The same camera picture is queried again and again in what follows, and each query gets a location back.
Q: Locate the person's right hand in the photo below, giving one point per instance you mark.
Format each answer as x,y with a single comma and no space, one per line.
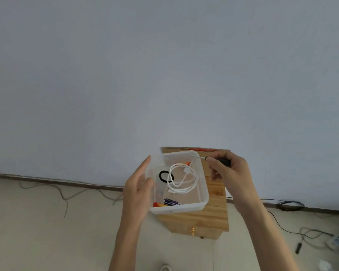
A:
234,177

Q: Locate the person's left hand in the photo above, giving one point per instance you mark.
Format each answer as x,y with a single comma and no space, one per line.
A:
135,191

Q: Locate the person's right thumb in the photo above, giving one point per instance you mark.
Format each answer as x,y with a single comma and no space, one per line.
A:
214,161

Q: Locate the person's left thumb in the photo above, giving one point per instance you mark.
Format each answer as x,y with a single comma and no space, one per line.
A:
150,189

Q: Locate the clear plastic container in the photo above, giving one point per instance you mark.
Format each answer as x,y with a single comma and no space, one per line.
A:
183,191

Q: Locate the person's left forearm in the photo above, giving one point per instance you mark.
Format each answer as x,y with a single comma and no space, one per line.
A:
128,242

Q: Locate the person's right forearm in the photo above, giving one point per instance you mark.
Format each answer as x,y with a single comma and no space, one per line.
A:
267,237

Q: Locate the orange battery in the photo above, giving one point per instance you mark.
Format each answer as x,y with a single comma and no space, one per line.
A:
159,205

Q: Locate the blue battery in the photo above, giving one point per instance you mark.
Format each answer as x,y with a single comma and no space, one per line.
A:
171,202

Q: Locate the wooden bedside cabinet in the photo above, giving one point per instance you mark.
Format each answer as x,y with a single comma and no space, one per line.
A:
214,211

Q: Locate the person's white shoe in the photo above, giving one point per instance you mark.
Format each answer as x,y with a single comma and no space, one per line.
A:
165,268

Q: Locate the small black cylinder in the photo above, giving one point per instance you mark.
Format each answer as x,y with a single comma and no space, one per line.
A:
299,248

